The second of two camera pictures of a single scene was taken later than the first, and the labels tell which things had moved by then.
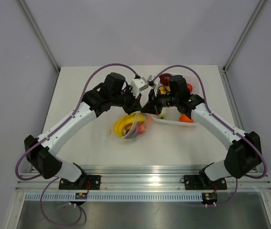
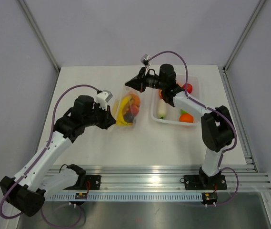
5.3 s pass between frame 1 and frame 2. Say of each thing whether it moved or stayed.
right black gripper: moved
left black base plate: stayed
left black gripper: moved
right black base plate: stayed
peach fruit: moved
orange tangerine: stayed
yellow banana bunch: moved
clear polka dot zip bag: moved
